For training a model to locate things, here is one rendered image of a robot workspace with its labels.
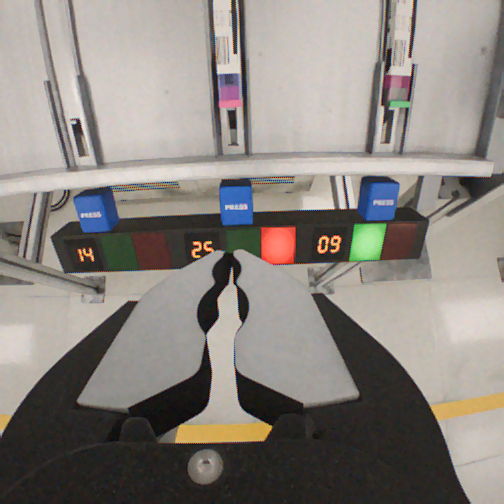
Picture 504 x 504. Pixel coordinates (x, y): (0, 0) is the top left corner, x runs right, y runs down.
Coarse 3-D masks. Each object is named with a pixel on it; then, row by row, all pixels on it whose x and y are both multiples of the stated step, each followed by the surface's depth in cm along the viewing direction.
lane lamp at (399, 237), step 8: (392, 224) 24; (400, 224) 24; (408, 224) 24; (416, 224) 24; (392, 232) 24; (400, 232) 24; (408, 232) 24; (384, 240) 25; (392, 240) 25; (400, 240) 25; (408, 240) 25; (384, 248) 25; (392, 248) 25; (400, 248) 25; (408, 248) 25; (384, 256) 25; (392, 256) 25; (400, 256) 26; (408, 256) 26
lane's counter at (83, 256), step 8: (64, 240) 24; (72, 240) 24; (80, 240) 24; (88, 240) 24; (72, 248) 24; (80, 248) 24; (88, 248) 24; (96, 248) 24; (72, 256) 24; (80, 256) 24; (88, 256) 25; (96, 256) 25; (72, 264) 25; (80, 264) 25; (88, 264) 25; (96, 264) 25
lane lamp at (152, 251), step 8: (160, 232) 24; (136, 240) 24; (144, 240) 24; (152, 240) 24; (160, 240) 24; (136, 248) 24; (144, 248) 24; (152, 248) 24; (160, 248) 24; (144, 256) 25; (152, 256) 25; (160, 256) 25; (168, 256) 25; (144, 264) 25; (152, 264) 25; (160, 264) 25; (168, 264) 25
